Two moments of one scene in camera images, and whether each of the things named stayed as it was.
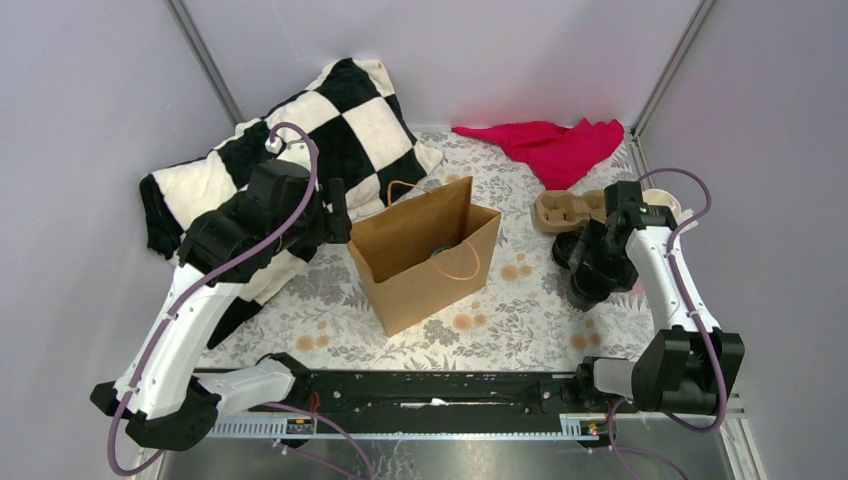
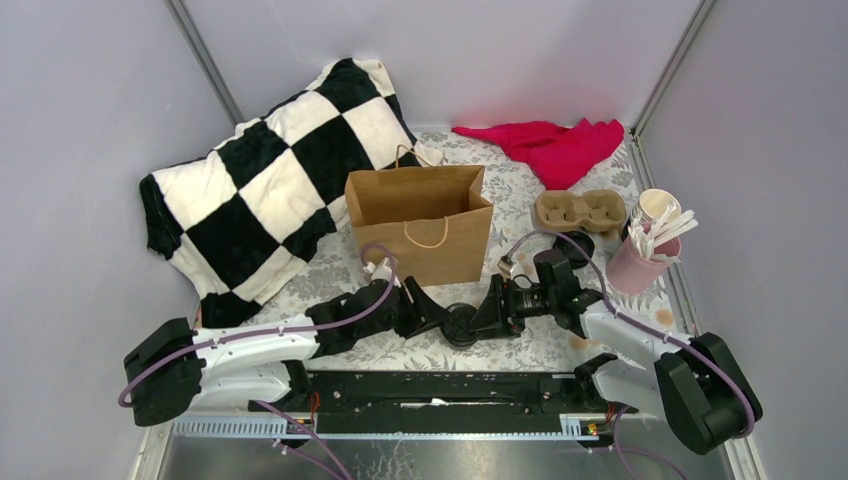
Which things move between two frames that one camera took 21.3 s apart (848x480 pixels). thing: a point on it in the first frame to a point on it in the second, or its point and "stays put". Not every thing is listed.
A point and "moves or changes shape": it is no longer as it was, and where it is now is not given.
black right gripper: [622, 276] to [497, 320]
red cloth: [568, 155] stays put
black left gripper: [335, 225] to [429, 311]
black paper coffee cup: [584, 292] moves or changes shape
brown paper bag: [425, 255] moves or changes shape
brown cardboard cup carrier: [560, 211] stays put
